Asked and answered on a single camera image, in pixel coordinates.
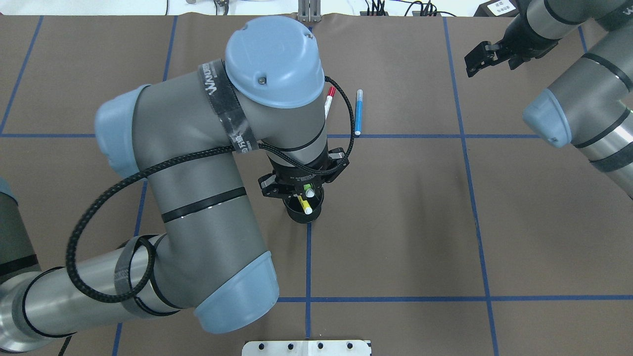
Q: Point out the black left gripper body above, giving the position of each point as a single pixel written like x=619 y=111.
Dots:
x=295 y=176

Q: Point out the yellow highlighter pen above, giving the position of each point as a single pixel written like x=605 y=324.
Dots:
x=305 y=205

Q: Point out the green highlighter pen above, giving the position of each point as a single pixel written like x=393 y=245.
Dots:
x=309 y=191

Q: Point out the blue highlighter pen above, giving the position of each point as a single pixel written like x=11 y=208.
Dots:
x=358 y=113

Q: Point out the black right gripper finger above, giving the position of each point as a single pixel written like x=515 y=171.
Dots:
x=482 y=56

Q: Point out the aluminium frame post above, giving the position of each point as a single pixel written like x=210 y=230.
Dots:
x=309 y=11

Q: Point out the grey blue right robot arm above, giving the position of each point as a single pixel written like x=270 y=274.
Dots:
x=583 y=107

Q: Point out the red cap white marker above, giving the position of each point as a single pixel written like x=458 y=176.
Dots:
x=328 y=100

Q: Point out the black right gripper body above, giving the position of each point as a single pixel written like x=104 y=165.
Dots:
x=514 y=48

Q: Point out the black mesh pen holder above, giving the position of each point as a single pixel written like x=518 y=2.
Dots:
x=295 y=211

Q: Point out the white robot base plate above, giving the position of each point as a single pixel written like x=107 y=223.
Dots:
x=308 y=348

